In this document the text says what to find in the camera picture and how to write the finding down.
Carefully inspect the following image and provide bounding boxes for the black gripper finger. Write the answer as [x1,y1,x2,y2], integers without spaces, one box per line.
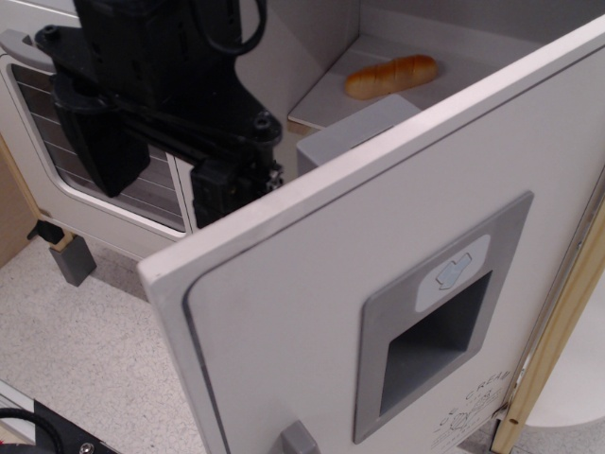
[190,147,284,228]
[54,97,150,198]

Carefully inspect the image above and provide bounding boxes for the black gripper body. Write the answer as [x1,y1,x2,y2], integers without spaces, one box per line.
[35,1,282,148]

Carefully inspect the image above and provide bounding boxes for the white toy fridge door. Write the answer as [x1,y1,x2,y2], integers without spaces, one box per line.
[139,18,604,453]

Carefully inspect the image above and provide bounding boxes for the white oven door with window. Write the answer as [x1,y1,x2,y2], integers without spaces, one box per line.
[6,59,192,235]

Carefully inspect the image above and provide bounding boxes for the grey ice box back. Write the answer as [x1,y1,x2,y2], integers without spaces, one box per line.
[297,95,421,176]

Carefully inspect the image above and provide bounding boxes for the grey furniture leg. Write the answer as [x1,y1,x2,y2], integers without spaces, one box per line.
[49,236,97,287]

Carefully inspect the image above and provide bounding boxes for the toy bread loaf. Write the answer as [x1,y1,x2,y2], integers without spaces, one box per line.
[344,54,439,100]

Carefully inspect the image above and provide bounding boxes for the grey ice dispenser panel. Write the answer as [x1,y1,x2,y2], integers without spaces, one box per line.
[353,191,534,445]

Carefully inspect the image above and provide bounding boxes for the black bracket on leg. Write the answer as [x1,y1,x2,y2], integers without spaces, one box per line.
[36,220,64,244]

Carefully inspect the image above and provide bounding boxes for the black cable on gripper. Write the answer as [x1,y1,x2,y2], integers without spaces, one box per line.
[188,0,269,57]

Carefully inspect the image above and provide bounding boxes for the grey oven door handle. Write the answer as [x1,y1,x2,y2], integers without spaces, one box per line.
[1,29,56,73]

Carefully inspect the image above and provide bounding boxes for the grey fridge door handle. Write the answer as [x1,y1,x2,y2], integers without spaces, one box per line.
[280,421,320,454]

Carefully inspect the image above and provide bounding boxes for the wooden side frame post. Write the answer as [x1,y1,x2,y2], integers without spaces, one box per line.
[491,201,604,453]

